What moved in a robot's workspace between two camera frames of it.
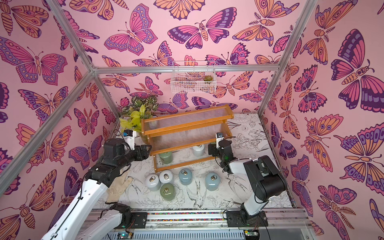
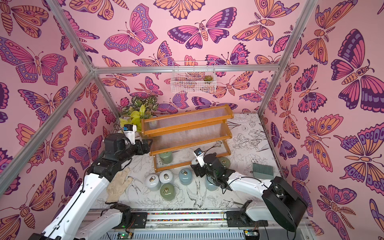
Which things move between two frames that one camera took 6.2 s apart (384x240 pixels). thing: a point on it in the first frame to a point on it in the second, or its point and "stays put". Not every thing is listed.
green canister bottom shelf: (167, 157) stays put
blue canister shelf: (212, 181) stays put
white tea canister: (153, 182) stays put
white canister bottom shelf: (198, 150) to (194, 161)
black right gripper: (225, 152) to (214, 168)
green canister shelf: (167, 192) stays put
